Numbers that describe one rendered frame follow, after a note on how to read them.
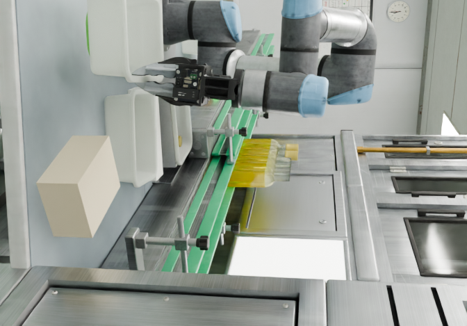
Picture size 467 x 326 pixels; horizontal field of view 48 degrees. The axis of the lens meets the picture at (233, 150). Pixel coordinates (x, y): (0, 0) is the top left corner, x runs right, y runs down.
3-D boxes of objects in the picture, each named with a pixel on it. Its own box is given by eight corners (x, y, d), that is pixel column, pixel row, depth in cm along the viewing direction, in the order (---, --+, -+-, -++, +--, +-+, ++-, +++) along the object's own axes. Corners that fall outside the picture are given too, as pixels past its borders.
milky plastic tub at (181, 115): (151, 167, 152) (180, 168, 151) (142, 92, 144) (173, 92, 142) (166, 145, 168) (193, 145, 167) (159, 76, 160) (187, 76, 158)
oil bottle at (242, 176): (208, 187, 171) (274, 188, 168) (206, 171, 169) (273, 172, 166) (210, 179, 176) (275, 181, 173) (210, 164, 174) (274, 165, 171)
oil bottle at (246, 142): (219, 158, 192) (279, 158, 189) (219, 143, 190) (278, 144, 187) (222, 151, 197) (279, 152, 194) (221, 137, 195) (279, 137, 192)
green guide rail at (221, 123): (210, 135, 171) (234, 135, 170) (209, 132, 170) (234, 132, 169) (261, 35, 330) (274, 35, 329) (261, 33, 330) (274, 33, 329)
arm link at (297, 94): (323, 115, 100) (323, 123, 91) (265, 109, 101) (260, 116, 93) (329, 74, 98) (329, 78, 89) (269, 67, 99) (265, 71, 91)
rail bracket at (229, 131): (209, 165, 170) (247, 165, 168) (205, 115, 164) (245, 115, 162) (210, 160, 173) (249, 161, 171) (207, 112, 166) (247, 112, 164)
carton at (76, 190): (35, 183, 90) (77, 183, 89) (72, 135, 104) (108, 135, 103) (53, 236, 97) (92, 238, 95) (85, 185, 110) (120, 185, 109)
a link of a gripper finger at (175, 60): (158, 53, 99) (203, 59, 97) (160, 54, 100) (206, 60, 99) (156, 79, 99) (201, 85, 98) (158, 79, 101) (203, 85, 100)
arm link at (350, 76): (211, 40, 167) (383, 49, 139) (210, 88, 170) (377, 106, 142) (188, 40, 157) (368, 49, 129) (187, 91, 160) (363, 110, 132)
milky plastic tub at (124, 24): (74, -21, 89) (123, -24, 88) (121, -1, 111) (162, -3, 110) (80, 83, 91) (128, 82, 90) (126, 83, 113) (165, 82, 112)
